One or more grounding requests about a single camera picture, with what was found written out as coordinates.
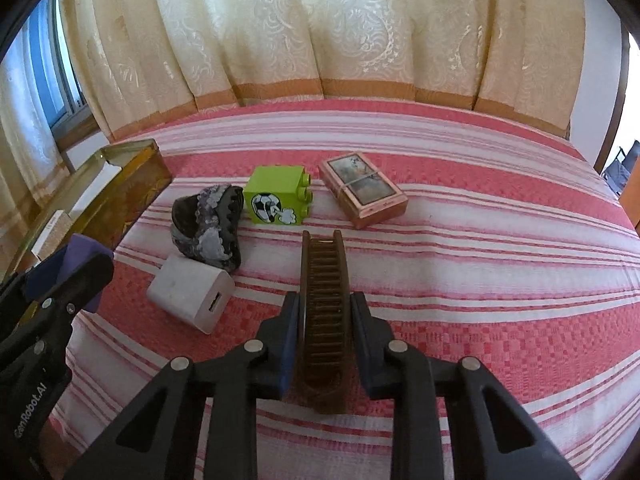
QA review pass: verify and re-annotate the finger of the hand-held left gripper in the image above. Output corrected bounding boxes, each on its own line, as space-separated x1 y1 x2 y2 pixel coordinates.
0 253 116 376
0 249 67 321

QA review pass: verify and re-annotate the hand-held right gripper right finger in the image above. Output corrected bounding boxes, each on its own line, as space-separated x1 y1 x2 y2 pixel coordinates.
350 291 583 480

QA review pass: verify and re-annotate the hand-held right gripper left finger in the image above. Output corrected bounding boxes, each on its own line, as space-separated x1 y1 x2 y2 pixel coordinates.
65 292 306 480

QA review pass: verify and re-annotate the brown toy ladder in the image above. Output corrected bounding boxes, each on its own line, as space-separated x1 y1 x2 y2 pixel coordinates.
292 230 351 415

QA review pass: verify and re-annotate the gold metal tin box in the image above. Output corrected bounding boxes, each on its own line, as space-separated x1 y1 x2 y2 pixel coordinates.
0 138 173 281

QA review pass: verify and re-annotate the white charger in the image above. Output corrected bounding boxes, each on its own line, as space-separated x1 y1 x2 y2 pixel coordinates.
146 254 236 335

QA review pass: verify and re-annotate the green toy brick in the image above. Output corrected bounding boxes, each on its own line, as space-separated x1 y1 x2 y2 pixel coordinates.
243 165 314 226

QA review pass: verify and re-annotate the narrow beige patterned curtain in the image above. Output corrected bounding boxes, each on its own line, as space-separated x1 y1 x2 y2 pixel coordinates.
0 55 73 281

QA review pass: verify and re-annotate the red striped bedsheet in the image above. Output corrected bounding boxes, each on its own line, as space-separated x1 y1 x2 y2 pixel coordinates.
45 98 640 480

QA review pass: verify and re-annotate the wooden window sill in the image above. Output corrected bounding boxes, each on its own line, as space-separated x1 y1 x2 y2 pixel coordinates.
52 115 113 171

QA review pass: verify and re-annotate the orange wooden door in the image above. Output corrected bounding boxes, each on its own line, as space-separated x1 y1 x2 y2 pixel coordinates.
618 185 640 236

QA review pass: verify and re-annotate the dark folding chair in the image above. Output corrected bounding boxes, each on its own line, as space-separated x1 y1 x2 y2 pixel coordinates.
601 140 640 198

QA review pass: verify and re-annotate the wide beige patterned curtain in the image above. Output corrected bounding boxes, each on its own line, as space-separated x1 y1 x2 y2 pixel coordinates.
57 0 587 142

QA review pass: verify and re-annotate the window with metal frame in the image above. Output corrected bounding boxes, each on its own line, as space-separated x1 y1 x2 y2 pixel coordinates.
22 0 93 133

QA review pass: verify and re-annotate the brown wooden door frame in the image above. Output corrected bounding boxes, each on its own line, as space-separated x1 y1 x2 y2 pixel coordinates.
592 25 631 173

